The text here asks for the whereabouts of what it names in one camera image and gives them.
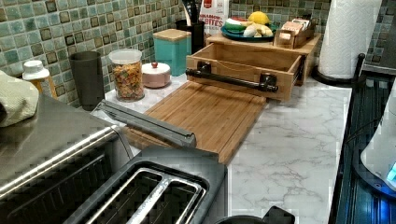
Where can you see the dark grey tumbler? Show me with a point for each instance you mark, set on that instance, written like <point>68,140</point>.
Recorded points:
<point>86,67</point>

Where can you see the grey foil wrap box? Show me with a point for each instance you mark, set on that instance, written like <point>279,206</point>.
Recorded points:
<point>142,122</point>

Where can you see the wooden drawer with black handle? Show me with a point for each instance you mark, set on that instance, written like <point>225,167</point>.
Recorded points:
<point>268,73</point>

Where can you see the black utensil holder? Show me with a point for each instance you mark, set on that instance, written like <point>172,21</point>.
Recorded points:
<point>192,24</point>

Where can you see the wooden drawer cabinet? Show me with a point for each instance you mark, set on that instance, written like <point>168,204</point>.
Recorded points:
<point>306,51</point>

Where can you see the stainless toaster oven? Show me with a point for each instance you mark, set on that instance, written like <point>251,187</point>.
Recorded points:
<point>54,161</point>

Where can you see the banana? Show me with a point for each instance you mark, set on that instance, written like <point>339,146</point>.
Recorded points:
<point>257,30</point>

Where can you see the bamboo cutting board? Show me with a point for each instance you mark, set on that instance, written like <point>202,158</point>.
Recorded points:
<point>220,118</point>

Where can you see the white capped amber bottle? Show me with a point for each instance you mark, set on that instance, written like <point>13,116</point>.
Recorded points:
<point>35,72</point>

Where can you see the cream folded cloth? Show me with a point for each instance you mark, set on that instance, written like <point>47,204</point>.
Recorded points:
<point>18,99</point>

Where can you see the grey two slot toaster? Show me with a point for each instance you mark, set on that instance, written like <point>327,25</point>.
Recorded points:
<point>160,185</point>

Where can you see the pink ceramic lidded bowl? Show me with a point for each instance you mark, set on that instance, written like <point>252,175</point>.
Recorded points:
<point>156,75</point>

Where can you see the yellow lemon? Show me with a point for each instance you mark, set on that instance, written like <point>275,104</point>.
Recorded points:
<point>259,17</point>

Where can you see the wooden tea bag organiser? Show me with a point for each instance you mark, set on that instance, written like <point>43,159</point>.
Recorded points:
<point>295,33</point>

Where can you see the watermelon slice toy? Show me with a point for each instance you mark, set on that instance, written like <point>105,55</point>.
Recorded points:
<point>234,25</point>

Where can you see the black object at bottom edge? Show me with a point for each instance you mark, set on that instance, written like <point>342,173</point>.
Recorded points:
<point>275,215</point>

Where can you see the white paper towel roll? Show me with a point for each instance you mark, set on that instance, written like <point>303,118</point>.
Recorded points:
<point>348,33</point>

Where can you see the teal canister with wooden lid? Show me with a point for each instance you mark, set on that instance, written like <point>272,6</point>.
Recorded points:
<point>172,46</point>

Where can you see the clear jar of colourful cereal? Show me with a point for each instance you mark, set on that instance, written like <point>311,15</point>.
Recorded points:
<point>127,72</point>

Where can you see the black paper towel holder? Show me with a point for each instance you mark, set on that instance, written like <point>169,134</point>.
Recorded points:
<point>340,82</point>

